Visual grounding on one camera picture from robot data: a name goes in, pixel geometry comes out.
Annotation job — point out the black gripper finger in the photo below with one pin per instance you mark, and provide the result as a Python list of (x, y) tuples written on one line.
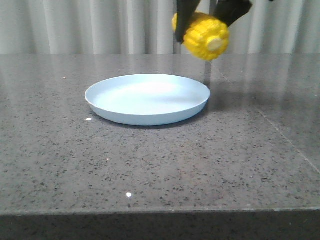
[(185, 11), (229, 11)]

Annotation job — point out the yellow corn cob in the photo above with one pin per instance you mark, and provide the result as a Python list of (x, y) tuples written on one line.
[(207, 37)]

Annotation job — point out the light blue round plate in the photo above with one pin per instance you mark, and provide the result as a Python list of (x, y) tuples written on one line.
[(147, 99)]

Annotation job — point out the grey pleated curtain right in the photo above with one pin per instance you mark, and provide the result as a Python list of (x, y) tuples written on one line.
[(277, 27)]

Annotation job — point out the grey pleated curtain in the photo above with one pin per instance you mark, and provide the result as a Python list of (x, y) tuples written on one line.
[(93, 27), (277, 27)]

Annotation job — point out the grey pleated curtain left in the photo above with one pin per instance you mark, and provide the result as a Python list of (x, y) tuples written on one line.
[(93, 27)]

